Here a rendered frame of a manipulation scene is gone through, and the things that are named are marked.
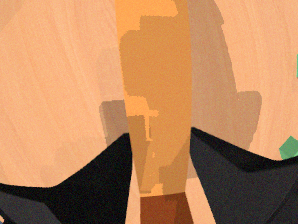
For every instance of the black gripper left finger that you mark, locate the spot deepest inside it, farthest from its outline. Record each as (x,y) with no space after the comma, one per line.
(96,194)

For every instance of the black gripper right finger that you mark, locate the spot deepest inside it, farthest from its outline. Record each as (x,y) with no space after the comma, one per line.
(241,187)

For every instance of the orange rectangular bar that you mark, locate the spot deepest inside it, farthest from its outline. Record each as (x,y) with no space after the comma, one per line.
(156,72)

